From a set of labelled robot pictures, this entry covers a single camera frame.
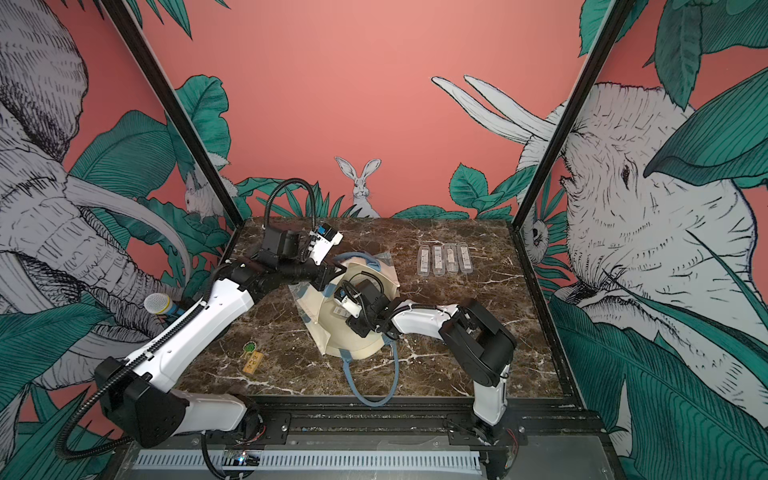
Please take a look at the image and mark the clear compass case barcode label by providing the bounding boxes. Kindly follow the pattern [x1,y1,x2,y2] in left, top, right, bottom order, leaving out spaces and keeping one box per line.
[417,245,430,277]

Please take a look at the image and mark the cream canvas tote bag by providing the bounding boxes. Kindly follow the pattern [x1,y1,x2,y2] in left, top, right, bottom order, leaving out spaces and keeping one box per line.
[289,252,400,408]

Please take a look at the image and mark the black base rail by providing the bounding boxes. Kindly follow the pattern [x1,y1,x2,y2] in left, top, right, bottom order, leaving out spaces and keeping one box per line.
[119,394,607,448]

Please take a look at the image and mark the black frame post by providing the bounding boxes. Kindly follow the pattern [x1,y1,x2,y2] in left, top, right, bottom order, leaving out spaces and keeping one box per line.
[101,0,245,228]
[512,0,635,233]

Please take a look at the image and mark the clear case blue parts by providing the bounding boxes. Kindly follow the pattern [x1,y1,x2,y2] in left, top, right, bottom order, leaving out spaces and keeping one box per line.
[457,243,474,274]

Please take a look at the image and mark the clear compass case gold label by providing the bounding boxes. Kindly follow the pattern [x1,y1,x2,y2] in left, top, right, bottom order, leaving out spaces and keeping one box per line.
[432,245,446,276]

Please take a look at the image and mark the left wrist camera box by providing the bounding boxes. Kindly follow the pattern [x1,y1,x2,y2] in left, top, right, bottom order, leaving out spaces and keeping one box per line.
[262,221,344,266]

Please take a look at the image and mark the black right frame post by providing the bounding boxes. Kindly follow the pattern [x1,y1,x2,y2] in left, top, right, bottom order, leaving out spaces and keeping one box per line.
[512,0,635,233]

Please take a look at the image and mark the small wooden tag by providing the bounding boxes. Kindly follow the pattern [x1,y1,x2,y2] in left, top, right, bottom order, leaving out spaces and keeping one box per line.
[242,351,264,375]

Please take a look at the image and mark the white vented cable duct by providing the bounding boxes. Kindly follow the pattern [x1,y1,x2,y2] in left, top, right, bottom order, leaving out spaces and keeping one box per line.
[133,450,483,475]

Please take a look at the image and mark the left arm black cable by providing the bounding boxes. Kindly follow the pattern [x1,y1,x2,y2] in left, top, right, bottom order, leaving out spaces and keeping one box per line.
[262,177,318,232]

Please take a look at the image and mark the black left frame post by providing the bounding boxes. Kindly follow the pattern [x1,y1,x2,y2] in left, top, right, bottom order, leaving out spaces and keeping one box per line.
[101,0,245,228]

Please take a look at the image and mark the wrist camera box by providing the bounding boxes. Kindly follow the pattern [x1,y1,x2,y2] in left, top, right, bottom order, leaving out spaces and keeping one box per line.
[262,221,344,266]
[333,275,387,318]

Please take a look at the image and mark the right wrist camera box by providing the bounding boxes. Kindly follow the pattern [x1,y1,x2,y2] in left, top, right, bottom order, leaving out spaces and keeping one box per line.
[333,275,387,318]

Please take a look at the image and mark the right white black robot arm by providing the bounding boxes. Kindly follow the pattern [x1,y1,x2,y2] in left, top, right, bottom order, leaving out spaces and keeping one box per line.
[338,295,517,427]

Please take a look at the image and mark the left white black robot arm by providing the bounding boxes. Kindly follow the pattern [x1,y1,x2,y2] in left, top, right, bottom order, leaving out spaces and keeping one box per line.
[96,259,346,448]

